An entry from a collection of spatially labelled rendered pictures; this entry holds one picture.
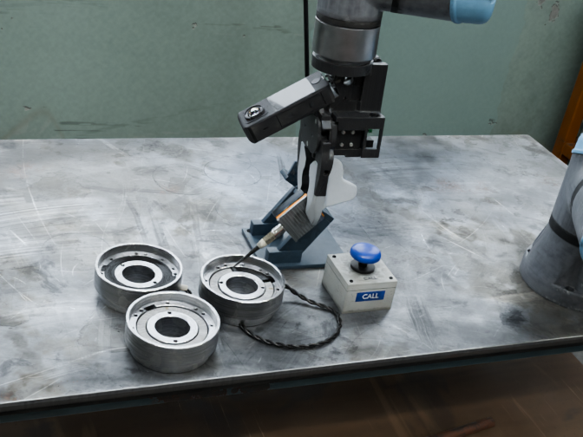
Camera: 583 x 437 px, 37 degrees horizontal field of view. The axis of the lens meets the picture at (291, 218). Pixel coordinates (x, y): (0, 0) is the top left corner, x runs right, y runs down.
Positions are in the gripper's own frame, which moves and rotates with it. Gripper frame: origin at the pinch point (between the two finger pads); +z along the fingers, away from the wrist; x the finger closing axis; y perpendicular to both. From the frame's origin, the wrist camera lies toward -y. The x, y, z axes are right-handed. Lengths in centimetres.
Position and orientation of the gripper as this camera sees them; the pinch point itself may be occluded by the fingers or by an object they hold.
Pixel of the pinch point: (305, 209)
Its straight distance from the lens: 110.4
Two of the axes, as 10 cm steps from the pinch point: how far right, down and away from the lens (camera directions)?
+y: 9.6, -0.3, 2.8
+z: -1.1, 8.8, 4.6
